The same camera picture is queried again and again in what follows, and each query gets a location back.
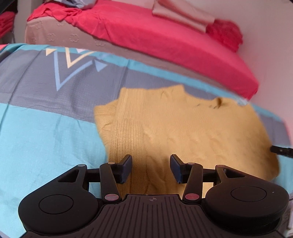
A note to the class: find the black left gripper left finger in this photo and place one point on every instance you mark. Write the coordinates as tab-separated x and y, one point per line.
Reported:
112	174

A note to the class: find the red bed cover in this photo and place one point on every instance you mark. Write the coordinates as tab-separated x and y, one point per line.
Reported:
137	29

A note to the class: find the red cloth at bedside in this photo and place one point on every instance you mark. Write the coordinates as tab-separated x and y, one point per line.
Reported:
6	22

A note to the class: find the light blue crumpled cloth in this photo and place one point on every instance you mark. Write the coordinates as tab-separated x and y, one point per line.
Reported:
81	4

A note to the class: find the blue grey patterned bedsheet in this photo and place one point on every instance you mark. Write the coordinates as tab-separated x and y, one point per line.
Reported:
47	124

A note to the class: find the yellow cable-knit sweater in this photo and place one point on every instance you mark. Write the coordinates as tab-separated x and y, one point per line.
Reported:
152	124

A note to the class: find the red crumpled blanket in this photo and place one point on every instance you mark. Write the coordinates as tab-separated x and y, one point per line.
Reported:
227	33

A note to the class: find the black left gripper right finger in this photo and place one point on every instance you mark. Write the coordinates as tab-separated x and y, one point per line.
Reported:
190	174

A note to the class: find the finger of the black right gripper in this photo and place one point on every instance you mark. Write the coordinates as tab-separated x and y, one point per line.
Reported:
287	152

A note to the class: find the beige folded pillow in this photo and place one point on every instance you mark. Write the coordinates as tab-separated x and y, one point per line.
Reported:
184	13

